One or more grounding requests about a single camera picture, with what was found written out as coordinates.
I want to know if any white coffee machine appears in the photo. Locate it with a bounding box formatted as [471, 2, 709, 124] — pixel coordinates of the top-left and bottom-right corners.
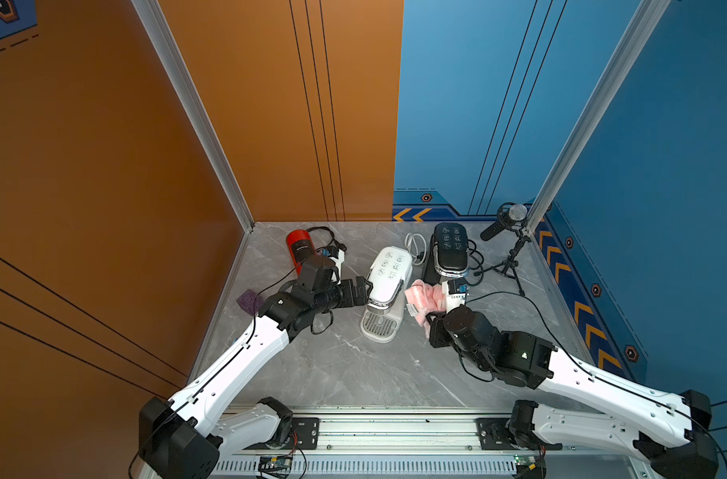
[360, 247, 413, 343]

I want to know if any pink cloth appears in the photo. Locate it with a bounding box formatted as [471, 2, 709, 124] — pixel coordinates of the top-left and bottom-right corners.
[405, 279, 446, 329]

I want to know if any black coffee machine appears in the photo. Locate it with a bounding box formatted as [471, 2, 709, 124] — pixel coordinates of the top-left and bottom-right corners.
[421, 223, 469, 285]

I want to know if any red coffee machine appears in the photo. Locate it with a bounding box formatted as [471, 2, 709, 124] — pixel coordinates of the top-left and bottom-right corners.
[286, 228, 322, 273]

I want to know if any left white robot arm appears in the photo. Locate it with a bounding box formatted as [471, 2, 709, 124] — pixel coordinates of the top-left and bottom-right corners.
[136, 255, 373, 478]

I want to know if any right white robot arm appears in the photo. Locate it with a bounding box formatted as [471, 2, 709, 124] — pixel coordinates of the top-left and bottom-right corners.
[427, 305, 724, 478]

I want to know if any purple block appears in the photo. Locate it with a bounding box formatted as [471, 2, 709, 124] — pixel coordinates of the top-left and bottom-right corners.
[237, 289, 265, 317]

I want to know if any black microphone on tripod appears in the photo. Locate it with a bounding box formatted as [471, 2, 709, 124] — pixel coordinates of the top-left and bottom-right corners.
[475, 202, 529, 297]

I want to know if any green circuit board right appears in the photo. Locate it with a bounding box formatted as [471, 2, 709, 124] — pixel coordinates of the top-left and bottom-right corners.
[512, 455, 547, 479]

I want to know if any green circuit board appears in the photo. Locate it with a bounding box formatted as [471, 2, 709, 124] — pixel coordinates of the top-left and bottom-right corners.
[512, 455, 547, 479]
[257, 455, 294, 479]

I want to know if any green circuit board left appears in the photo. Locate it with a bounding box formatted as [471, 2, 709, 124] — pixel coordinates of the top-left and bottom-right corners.
[257, 455, 294, 479]

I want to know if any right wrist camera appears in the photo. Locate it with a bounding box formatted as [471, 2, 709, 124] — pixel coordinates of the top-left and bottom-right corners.
[441, 277, 469, 313]

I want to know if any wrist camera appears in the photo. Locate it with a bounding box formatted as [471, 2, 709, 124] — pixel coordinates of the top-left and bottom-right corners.
[441, 277, 469, 313]
[318, 245, 346, 283]

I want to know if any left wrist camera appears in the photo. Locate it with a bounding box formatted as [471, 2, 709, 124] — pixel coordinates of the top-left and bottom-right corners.
[318, 245, 346, 283]

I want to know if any white power cable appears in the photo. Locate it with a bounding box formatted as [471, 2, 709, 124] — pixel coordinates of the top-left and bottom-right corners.
[403, 232, 429, 267]

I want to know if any black power cable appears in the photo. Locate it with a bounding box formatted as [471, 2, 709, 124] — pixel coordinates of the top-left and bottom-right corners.
[463, 238, 491, 287]

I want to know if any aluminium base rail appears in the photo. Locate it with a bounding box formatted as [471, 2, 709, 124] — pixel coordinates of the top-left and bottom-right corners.
[206, 409, 655, 478]

